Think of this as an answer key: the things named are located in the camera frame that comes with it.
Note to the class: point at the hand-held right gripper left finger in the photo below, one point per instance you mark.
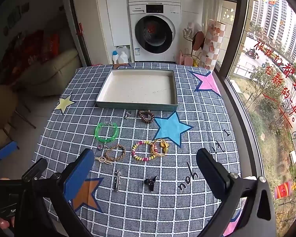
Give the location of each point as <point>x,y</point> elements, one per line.
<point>79,175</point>

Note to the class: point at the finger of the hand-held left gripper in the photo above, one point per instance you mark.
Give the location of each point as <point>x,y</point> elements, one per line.
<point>35,169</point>

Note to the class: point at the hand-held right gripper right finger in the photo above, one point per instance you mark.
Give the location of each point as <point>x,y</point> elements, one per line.
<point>212,175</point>

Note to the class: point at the green translucent bangle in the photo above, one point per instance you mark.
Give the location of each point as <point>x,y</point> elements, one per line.
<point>97,134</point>

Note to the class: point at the black hair claw clip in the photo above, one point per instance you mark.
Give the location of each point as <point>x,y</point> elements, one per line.
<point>151,182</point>

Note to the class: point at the grey shallow box tray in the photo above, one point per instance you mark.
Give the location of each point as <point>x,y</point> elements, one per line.
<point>138,88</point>

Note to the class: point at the person's left hand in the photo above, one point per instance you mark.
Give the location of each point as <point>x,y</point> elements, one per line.
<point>1,224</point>

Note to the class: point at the beige scissor-shaped hair clip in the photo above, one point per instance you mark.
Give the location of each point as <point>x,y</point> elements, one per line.
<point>103,159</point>

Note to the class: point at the blue stool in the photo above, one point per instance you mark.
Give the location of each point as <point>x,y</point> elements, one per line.
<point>6,149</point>

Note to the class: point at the silver bar hair clip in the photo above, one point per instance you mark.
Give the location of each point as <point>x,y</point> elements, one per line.
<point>117,177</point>

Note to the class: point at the checkered star tablecloth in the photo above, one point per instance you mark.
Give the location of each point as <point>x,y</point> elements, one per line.
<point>138,202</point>

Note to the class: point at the red lantern window sticker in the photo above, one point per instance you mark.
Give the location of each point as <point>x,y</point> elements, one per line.
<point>283,189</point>

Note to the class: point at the wooden chair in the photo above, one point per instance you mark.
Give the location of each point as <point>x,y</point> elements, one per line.
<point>2,103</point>

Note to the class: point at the beige sofa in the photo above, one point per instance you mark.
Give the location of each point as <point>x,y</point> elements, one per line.
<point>56,71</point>

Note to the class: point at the red lettering window sticker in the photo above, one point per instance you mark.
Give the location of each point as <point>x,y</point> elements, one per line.
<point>273,71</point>

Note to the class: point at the red blanket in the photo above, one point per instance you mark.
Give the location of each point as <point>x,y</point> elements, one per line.
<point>32,47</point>

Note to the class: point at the blue-capped detergent bottle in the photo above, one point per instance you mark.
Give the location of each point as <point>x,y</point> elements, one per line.
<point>115,57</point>

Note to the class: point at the white detergent bottle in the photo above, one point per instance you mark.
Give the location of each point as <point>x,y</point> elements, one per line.
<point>124,58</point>

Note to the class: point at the checkered rolled mat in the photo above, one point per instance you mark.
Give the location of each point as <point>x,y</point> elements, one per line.
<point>213,44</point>

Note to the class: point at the red door tag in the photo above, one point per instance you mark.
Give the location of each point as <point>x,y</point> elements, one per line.
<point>80,29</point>

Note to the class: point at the white front-load washing machine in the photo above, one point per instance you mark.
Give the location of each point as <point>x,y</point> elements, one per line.
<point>154,32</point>

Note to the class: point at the white cabinet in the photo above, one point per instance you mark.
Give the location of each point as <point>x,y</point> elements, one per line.
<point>113,17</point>

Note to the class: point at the dark window frame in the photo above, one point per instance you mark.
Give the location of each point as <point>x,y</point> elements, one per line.
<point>234,42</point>

